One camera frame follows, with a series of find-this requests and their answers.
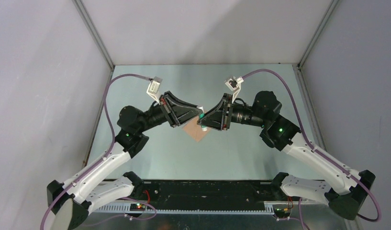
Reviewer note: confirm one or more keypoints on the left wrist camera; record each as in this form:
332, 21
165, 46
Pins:
153, 89

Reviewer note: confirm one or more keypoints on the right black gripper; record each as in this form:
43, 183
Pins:
218, 115

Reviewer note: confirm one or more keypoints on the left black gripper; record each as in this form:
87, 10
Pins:
183, 111

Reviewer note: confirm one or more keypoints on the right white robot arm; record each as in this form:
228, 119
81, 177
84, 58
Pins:
343, 189

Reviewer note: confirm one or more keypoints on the tan paper envelope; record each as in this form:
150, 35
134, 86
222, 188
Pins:
195, 131

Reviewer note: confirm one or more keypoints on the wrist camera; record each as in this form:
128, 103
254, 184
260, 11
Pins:
153, 89
234, 84

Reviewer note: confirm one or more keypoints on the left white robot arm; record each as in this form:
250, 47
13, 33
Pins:
74, 199

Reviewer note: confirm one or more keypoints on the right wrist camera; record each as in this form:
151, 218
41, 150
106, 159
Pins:
234, 84

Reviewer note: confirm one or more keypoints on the white green glue stick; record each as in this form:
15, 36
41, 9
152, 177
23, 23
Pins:
200, 122

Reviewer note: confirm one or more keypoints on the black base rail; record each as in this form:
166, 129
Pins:
208, 195

